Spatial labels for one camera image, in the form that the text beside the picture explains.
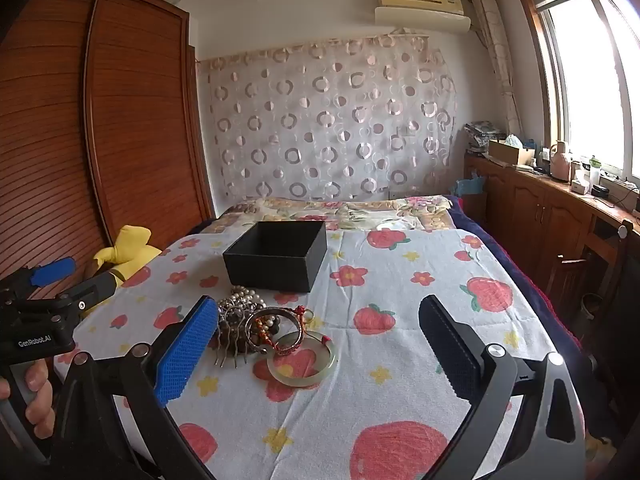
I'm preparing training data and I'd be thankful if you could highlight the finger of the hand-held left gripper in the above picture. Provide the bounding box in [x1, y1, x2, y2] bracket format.
[62, 270, 124, 313]
[30, 257, 77, 287]

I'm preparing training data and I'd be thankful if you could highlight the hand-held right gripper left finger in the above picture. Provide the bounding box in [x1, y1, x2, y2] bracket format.
[50, 295, 221, 480]

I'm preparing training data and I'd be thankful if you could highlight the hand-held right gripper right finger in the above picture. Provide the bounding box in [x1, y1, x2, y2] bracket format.
[418, 294, 586, 480]

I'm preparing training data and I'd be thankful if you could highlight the silver hair comb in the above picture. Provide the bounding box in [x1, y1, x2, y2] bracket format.
[214, 296, 261, 370]

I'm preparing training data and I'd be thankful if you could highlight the large pearl necklace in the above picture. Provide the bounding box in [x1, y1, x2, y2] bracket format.
[227, 284, 267, 311]

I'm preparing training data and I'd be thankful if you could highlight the silver bangle with red cord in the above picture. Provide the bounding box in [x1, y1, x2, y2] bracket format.
[245, 305, 307, 356]

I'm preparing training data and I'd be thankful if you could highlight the pale green jade bangle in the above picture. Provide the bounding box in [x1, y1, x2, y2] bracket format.
[266, 331, 338, 388]

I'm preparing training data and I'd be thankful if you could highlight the black jewelry box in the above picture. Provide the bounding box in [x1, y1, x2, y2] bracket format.
[222, 220, 328, 293]

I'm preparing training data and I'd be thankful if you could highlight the person's left hand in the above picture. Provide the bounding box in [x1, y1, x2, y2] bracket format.
[24, 359, 57, 427]

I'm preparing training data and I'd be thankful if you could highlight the yellow plush toy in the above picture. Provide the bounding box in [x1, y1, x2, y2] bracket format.
[82, 225, 162, 317]

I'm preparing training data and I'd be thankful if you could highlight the strawberry print blanket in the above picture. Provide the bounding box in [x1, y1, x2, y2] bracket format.
[52, 227, 586, 480]

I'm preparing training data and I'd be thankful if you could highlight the dark blue blanket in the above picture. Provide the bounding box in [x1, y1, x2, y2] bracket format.
[445, 195, 591, 361]

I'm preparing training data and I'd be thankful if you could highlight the wooden chair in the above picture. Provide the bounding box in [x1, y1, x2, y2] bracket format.
[545, 219, 636, 361]

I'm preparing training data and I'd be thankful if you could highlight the floral quilt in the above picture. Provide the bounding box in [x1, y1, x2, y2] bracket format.
[200, 195, 453, 233]

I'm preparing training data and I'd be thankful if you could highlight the blue paper bag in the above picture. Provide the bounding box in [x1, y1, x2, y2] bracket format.
[455, 176, 488, 196]

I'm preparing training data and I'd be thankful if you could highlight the wooden cabinet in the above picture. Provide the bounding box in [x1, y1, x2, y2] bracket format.
[465, 152, 640, 411]

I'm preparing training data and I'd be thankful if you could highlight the wooden wardrobe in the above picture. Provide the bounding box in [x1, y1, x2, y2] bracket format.
[0, 0, 216, 311]

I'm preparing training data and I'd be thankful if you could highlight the cardboard box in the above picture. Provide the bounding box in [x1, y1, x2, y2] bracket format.
[487, 139, 536, 167]

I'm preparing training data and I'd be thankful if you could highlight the pink thermos jug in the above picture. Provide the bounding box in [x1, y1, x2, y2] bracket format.
[549, 140, 572, 182]

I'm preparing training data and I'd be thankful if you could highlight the printed bag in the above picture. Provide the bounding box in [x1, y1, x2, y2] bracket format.
[464, 121, 508, 153]

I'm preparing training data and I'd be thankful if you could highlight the circle patterned curtain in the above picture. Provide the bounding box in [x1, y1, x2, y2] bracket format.
[197, 35, 458, 201]

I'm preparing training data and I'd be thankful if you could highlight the window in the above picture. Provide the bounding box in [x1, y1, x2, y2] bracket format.
[517, 0, 640, 186]

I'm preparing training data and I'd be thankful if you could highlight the patterned window curtain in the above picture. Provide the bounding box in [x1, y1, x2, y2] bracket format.
[470, 0, 523, 136]

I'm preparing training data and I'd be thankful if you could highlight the white air deflector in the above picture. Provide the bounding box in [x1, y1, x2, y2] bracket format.
[374, 6, 472, 32]

